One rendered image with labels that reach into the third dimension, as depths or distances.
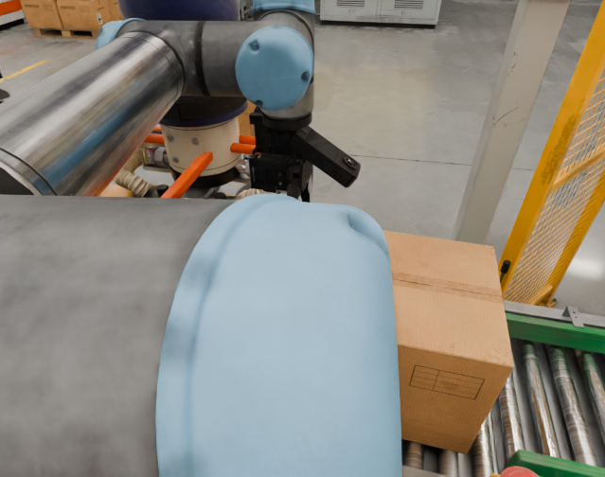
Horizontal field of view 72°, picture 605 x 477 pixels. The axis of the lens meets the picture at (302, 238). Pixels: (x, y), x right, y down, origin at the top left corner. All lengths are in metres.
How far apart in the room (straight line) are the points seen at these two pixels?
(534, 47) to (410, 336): 1.23
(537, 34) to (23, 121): 1.72
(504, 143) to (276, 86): 1.60
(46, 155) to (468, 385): 0.95
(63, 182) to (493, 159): 1.85
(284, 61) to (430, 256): 0.84
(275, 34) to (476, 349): 0.77
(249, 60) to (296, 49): 0.05
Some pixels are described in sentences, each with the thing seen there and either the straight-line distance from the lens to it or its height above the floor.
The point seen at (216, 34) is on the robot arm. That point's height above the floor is 1.59.
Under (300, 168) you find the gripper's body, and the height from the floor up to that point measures 1.39.
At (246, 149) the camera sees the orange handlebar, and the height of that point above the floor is 1.27.
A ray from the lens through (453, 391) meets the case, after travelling 1.08.
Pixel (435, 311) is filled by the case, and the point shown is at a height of 0.95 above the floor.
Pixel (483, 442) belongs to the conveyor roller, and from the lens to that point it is 1.36.
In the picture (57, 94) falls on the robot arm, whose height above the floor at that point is 1.60.
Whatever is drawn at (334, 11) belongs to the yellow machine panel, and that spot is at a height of 0.21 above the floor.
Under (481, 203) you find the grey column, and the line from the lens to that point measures 2.10.
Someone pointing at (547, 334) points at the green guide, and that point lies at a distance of 1.60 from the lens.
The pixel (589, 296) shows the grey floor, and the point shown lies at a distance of 2.81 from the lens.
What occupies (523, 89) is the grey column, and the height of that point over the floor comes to 1.14.
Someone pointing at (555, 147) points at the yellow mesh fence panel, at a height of 1.16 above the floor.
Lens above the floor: 1.69
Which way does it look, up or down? 39 degrees down
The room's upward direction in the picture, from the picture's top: straight up
